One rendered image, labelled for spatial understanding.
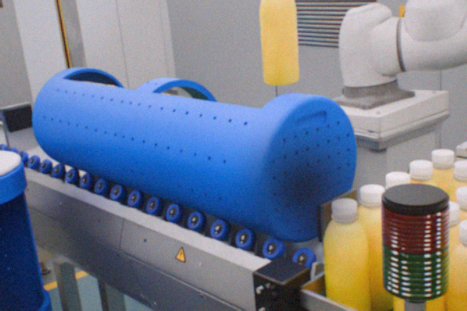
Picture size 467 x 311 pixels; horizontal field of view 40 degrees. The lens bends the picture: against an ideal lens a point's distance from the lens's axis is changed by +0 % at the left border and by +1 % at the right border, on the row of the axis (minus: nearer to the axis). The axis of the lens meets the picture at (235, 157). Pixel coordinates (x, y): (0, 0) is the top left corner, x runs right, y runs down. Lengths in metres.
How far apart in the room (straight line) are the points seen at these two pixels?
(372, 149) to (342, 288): 0.81
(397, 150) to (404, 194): 1.19
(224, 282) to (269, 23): 0.52
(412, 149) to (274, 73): 0.73
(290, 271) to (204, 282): 0.35
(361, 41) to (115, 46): 5.10
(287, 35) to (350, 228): 0.43
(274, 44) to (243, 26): 2.52
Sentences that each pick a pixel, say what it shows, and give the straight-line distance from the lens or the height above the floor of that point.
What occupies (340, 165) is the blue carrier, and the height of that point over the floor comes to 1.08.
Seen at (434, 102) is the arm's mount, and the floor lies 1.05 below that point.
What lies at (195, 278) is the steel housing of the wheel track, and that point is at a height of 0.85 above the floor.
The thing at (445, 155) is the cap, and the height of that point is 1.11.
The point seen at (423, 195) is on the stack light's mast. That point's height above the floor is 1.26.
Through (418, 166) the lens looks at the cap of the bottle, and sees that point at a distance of 1.15.
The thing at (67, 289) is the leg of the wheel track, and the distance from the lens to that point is 2.11.
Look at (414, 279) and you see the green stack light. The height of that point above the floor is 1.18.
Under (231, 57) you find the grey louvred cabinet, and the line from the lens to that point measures 3.89.
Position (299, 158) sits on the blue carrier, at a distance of 1.17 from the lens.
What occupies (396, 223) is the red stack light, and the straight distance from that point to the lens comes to 0.61.
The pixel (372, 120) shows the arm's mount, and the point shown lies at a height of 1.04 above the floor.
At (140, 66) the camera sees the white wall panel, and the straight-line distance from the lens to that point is 6.89.
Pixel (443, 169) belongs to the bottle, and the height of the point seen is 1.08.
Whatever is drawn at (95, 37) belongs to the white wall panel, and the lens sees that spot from 6.64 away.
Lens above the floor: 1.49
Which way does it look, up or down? 18 degrees down
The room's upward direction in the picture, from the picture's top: 5 degrees counter-clockwise
